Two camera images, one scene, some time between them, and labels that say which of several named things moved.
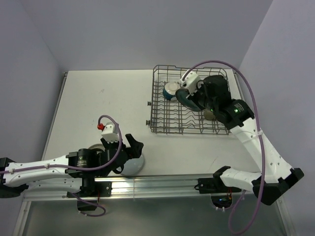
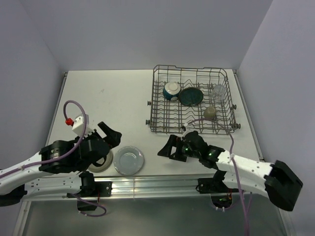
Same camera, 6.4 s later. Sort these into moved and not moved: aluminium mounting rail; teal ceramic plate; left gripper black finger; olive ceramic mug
Moved: left gripper black finger; teal ceramic plate
Not moved: aluminium mounting rail; olive ceramic mug
